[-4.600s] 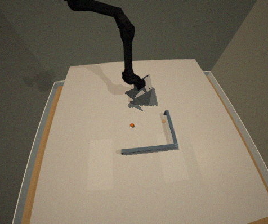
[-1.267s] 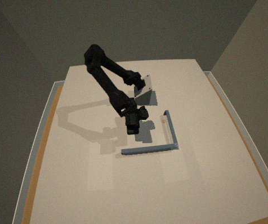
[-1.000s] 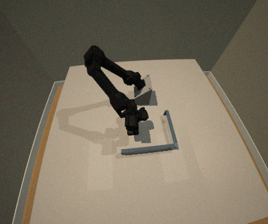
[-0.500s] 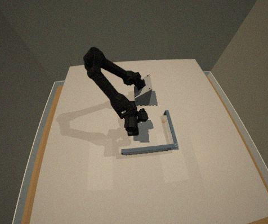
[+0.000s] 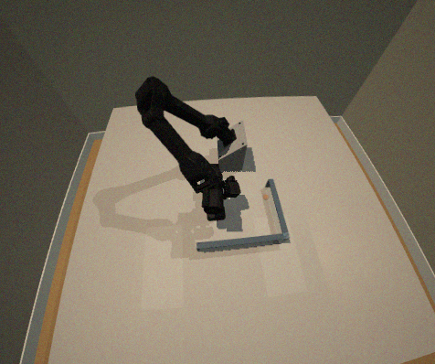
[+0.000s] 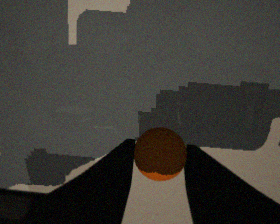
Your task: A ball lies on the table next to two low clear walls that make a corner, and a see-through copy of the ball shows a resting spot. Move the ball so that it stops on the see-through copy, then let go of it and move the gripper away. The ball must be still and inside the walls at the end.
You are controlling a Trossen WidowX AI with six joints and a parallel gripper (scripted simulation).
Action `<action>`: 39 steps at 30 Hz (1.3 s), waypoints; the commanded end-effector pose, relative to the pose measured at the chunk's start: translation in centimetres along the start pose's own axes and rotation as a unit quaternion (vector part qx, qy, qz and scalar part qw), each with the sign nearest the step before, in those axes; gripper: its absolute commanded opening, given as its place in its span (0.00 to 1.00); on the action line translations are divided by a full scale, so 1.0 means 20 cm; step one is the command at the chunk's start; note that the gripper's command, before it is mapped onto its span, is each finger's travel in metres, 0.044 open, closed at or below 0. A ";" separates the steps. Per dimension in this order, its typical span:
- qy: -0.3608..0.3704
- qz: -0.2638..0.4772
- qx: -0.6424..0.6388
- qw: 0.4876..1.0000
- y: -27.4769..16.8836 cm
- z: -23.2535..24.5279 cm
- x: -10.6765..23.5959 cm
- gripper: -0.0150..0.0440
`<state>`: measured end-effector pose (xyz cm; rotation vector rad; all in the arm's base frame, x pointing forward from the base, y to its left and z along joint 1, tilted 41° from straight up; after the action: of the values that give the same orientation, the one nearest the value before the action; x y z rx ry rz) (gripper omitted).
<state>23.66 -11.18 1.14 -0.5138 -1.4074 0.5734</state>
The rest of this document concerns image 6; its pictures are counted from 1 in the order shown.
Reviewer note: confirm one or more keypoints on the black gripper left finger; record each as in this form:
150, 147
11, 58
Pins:
97, 196

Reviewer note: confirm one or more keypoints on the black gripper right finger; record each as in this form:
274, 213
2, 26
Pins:
217, 195

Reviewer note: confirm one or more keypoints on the dark brown ball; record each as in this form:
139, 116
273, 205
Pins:
160, 154

